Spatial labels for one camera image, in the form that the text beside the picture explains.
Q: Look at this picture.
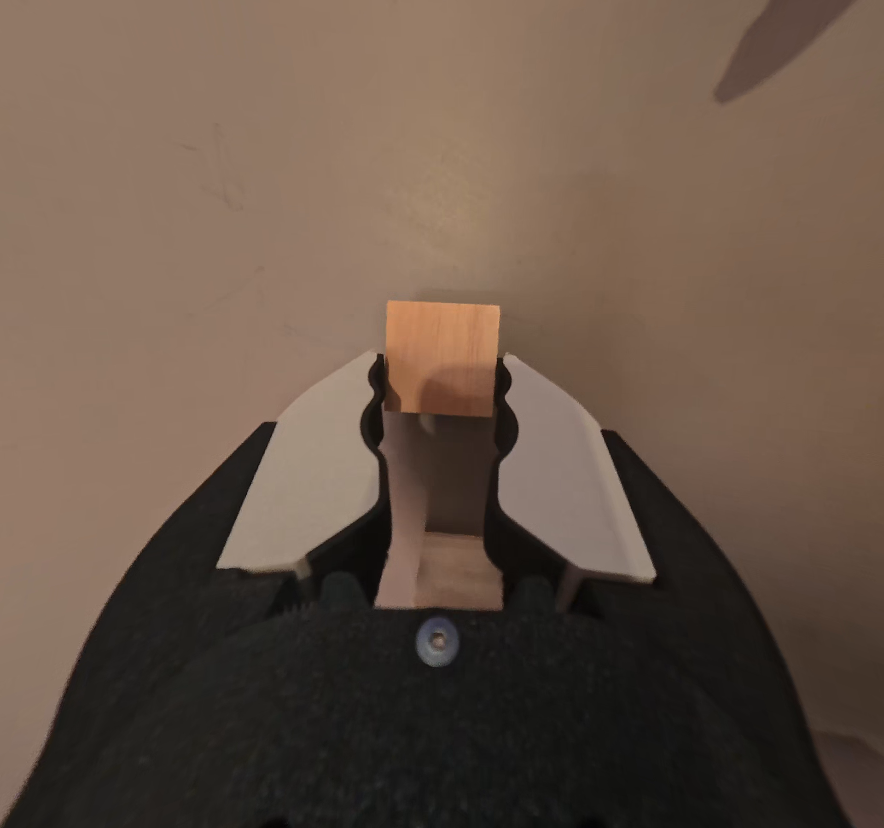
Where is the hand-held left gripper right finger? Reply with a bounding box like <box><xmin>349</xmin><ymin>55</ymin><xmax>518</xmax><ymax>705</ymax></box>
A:
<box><xmin>483</xmin><ymin>353</ymin><xmax>658</xmax><ymax>586</ymax></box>

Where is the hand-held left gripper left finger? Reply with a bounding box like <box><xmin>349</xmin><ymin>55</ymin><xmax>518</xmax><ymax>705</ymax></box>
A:
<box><xmin>215</xmin><ymin>352</ymin><xmax>396</xmax><ymax>577</ymax></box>

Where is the wooden cube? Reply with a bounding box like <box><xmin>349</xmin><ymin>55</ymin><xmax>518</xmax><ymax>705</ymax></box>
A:
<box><xmin>384</xmin><ymin>301</ymin><xmax>501</xmax><ymax>419</ymax></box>

